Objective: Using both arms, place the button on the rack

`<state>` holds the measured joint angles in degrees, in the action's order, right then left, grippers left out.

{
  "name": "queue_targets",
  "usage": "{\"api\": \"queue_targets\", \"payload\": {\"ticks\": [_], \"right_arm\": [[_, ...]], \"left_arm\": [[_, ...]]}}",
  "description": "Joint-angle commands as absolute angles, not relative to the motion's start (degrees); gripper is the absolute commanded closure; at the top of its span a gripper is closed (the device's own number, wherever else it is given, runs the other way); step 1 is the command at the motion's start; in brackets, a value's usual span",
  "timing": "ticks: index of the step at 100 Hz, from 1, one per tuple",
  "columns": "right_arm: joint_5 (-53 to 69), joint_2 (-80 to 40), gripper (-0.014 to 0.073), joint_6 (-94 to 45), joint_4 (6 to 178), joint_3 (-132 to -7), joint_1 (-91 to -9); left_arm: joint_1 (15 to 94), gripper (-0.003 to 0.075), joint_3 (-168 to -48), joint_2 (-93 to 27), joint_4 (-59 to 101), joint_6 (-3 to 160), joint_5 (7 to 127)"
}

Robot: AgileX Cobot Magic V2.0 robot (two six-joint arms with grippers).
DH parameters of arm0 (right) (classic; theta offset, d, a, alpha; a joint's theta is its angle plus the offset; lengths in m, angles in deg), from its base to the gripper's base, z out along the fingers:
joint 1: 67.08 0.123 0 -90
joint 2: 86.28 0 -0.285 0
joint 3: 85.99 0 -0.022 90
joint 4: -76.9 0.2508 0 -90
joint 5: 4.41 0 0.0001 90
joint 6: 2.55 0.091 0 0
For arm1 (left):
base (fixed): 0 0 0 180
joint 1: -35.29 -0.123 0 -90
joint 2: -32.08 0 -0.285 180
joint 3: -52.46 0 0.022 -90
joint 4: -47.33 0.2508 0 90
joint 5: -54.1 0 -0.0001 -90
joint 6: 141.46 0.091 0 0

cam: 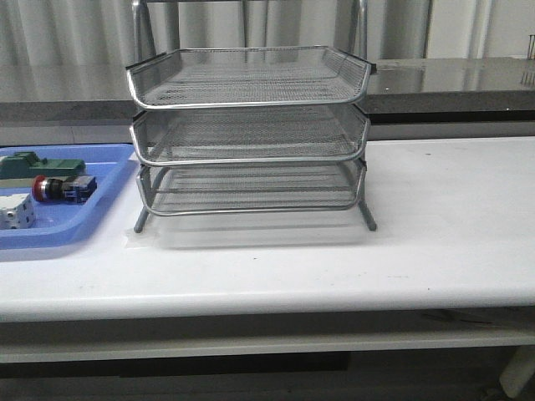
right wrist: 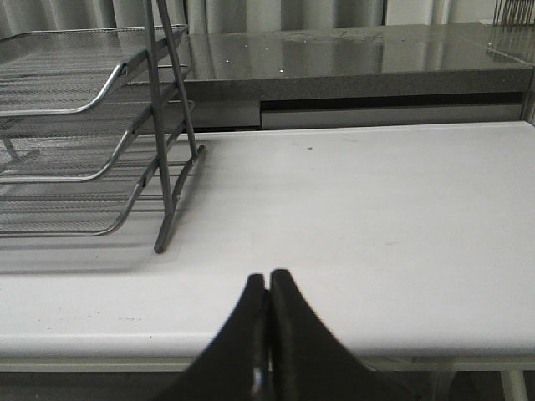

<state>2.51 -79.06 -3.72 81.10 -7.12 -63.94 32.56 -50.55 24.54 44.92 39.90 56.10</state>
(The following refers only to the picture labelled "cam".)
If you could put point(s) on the silver mesh tray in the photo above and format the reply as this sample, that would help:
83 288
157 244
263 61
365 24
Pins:
208 78
199 190
332 132

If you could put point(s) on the red emergency stop button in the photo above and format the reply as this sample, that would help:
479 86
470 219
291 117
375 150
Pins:
75 189

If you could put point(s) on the blue plastic tray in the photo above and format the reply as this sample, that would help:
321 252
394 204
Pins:
66 223

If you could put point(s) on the green terminal block component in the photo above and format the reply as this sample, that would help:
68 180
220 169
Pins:
20 168

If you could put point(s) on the white electrical block component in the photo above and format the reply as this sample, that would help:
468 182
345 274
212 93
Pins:
17 211

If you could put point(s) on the grey stone counter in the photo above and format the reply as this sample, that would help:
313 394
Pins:
400 92

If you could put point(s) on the white table leg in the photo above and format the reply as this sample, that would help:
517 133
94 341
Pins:
518 371

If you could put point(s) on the grey metal rack frame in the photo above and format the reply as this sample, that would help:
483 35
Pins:
245 130

